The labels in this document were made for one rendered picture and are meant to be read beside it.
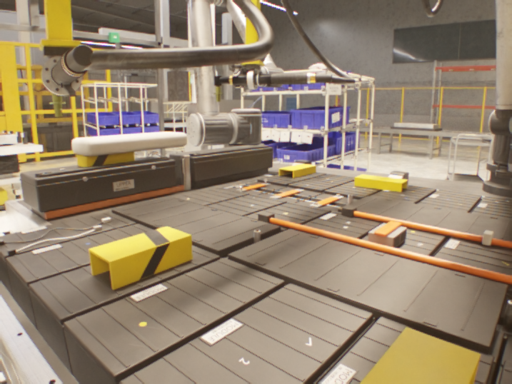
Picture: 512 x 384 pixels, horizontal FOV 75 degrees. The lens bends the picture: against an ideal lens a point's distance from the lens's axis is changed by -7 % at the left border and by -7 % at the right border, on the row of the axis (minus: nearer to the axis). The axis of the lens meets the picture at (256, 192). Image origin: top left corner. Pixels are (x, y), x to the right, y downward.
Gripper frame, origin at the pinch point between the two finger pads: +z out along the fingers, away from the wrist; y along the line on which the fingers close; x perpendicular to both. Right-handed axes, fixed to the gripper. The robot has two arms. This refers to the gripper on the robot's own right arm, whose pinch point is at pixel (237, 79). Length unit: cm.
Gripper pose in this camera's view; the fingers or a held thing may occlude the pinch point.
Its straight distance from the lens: 158.5
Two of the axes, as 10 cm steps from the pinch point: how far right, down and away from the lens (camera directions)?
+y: 1.5, 7.4, 6.6
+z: -2.6, 6.7, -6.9
